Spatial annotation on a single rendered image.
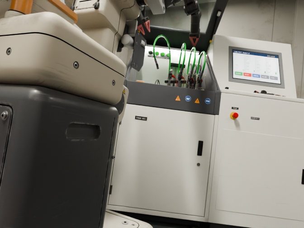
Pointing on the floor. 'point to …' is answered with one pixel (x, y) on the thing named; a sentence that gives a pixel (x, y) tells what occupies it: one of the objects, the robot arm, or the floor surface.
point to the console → (257, 148)
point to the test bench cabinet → (135, 213)
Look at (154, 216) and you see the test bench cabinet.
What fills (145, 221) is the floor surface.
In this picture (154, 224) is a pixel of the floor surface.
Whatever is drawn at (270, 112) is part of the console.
